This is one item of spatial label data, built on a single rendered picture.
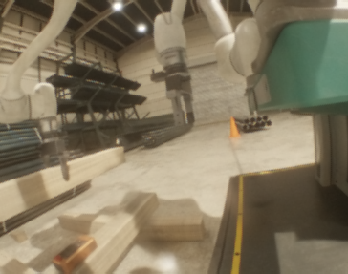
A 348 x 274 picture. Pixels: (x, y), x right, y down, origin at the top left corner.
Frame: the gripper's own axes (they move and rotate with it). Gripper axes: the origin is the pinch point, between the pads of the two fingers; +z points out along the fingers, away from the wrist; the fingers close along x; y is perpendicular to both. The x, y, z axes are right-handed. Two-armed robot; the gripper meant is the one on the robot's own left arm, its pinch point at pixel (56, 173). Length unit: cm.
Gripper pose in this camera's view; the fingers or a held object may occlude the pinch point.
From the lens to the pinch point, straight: 84.8
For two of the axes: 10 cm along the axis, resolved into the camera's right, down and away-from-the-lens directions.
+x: 9.5, -1.5, -2.7
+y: -2.6, 1.1, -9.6
